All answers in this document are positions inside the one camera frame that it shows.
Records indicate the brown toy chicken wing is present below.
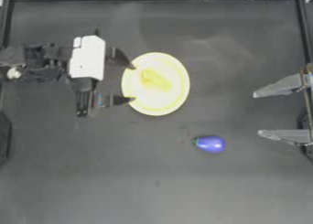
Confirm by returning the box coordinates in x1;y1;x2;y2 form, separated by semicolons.
138;68;175;93

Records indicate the yellow plate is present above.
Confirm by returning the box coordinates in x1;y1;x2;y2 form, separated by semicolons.
121;51;193;117

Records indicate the blue toy eggplant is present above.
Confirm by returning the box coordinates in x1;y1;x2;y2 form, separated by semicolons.
192;134;228;155

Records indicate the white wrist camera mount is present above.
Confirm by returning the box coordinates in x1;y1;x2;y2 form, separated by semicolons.
68;34;108;82

